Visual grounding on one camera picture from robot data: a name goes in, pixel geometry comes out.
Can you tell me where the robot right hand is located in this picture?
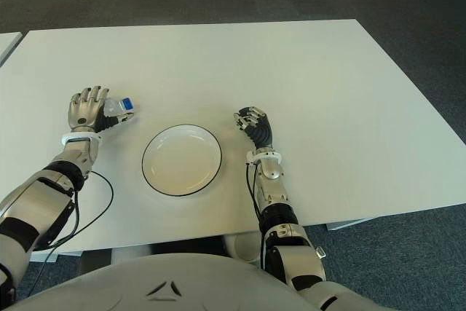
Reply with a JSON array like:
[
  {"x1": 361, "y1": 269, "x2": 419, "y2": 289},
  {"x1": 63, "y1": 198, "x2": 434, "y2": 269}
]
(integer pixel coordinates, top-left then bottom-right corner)
[{"x1": 232, "y1": 106, "x2": 274, "y2": 151}]

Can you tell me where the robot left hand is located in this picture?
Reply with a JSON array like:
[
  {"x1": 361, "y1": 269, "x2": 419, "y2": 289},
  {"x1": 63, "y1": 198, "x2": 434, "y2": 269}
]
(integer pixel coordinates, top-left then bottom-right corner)
[{"x1": 68, "y1": 86, "x2": 138, "y2": 133}]

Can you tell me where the clear bottle with blue cap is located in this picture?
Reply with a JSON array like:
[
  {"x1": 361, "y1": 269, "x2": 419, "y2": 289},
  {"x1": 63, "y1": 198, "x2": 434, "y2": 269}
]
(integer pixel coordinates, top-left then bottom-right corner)
[{"x1": 103, "y1": 96, "x2": 136, "y2": 117}]

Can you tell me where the white plate with black rim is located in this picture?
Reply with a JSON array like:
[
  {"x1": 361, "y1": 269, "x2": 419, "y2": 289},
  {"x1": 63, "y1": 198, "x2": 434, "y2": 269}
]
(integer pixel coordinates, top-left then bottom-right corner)
[{"x1": 141, "y1": 123, "x2": 223, "y2": 196}]

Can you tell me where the neighbouring white table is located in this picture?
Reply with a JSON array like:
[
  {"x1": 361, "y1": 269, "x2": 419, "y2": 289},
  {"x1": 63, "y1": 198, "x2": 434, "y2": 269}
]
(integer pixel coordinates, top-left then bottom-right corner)
[{"x1": 0, "y1": 32, "x2": 22, "y2": 66}]

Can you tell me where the white round robot leg shell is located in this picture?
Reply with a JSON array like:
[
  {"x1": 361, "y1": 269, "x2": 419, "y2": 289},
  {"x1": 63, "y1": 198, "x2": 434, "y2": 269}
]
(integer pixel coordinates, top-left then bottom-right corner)
[{"x1": 224, "y1": 233, "x2": 263, "y2": 261}]

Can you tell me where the white table foot bar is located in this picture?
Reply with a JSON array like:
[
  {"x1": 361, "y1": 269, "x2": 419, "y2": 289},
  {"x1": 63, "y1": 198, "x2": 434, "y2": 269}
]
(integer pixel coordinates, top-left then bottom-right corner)
[{"x1": 325, "y1": 215, "x2": 379, "y2": 232}]

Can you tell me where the grey robot torso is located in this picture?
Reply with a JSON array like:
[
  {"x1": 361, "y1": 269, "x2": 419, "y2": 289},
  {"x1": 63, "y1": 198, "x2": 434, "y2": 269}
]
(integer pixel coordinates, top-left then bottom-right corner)
[{"x1": 14, "y1": 252, "x2": 401, "y2": 311}]

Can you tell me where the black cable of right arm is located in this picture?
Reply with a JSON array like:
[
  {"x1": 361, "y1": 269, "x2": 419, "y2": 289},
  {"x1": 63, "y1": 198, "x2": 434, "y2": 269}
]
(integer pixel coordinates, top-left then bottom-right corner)
[{"x1": 245, "y1": 163, "x2": 266, "y2": 264}]

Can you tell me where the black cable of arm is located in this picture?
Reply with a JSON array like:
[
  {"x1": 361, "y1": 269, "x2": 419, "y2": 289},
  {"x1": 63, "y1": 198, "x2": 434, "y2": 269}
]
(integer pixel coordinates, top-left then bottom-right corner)
[
  {"x1": 245, "y1": 163, "x2": 266, "y2": 264},
  {"x1": 25, "y1": 170, "x2": 114, "y2": 299}
]

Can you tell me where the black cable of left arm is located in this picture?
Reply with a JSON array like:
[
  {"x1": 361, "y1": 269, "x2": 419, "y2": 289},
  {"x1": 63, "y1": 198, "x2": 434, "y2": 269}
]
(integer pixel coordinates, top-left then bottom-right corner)
[{"x1": 25, "y1": 170, "x2": 114, "y2": 299}]

